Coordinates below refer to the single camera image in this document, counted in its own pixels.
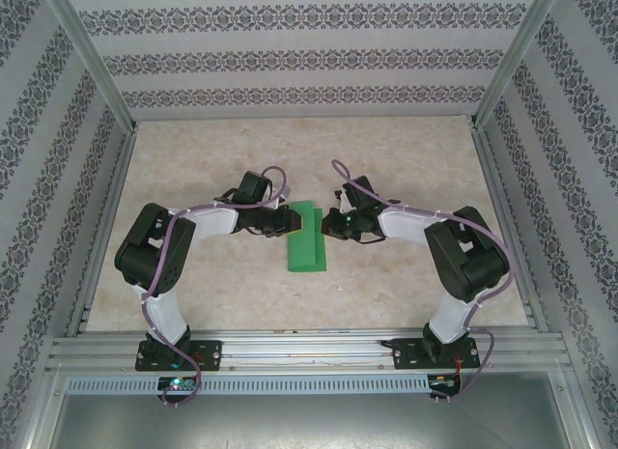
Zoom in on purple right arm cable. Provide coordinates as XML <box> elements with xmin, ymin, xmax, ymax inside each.
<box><xmin>330</xmin><ymin>158</ymin><xmax>516</xmax><ymax>407</ymax></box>

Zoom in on green paper sheet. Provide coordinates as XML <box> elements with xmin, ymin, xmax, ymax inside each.
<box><xmin>283</xmin><ymin>199</ymin><xmax>328</xmax><ymax>275</ymax></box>

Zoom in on aluminium frame post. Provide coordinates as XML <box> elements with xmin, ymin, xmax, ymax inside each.
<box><xmin>467</xmin><ymin>0</ymin><xmax>580</xmax><ymax>131</ymax></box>
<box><xmin>38</xmin><ymin>0</ymin><xmax>141</xmax><ymax>134</ymax></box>

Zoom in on long aluminium mounting rail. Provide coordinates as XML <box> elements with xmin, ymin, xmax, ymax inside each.
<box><xmin>46</xmin><ymin>326</ymin><xmax>574</xmax><ymax>376</ymax></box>

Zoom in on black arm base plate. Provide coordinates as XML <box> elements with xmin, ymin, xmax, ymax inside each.
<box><xmin>136</xmin><ymin>340</ymin><xmax>224</xmax><ymax>373</ymax></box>
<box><xmin>393</xmin><ymin>337</ymin><xmax>480</xmax><ymax>372</ymax></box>

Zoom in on slotted grey cable duct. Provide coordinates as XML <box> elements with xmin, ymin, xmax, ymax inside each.
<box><xmin>65</xmin><ymin>375</ymin><xmax>460</xmax><ymax>395</ymax></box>

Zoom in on aluminium side rail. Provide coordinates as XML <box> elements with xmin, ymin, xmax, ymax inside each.
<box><xmin>470</xmin><ymin>123</ymin><xmax>549</xmax><ymax>333</ymax></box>
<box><xmin>65</xmin><ymin>123</ymin><xmax>141</xmax><ymax>337</ymax></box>

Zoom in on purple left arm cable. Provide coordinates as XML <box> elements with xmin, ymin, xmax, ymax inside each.
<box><xmin>142</xmin><ymin>165</ymin><xmax>294</xmax><ymax>409</ymax></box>

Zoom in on grey sheet metal panel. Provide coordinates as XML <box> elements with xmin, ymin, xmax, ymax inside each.
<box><xmin>28</xmin><ymin>371</ymin><xmax>595</xmax><ymax>449</ymax></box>

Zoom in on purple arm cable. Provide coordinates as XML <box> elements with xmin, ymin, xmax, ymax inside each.
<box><xmin>330</xmin><ymin>158</ymin><xmax>516</xmax><ymax>407</ymax></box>
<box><xmin>142</xmin><ymin>165</ymin><xmax>294</xmax><ymax>409</ymax></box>

